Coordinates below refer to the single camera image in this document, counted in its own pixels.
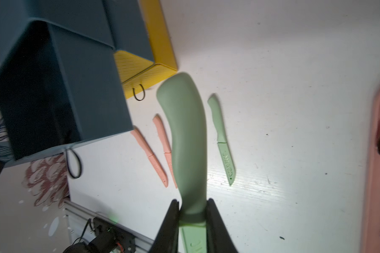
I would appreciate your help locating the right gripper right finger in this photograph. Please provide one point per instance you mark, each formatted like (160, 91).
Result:
(217, 236)

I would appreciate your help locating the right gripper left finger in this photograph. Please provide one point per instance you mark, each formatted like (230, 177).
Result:
(166, 240)

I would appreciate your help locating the green fruit knife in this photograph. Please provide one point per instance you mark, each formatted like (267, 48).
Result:
(183, 108)
(222, 141)

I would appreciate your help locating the pink fruit knife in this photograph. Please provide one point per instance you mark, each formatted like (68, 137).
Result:
(166, 144)
(151, 156)

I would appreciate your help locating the teal yellow drawer cabinet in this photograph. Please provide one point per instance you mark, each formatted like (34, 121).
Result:
(68, 67)

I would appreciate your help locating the pink tray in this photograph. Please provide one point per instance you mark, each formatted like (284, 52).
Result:
(370, 240)

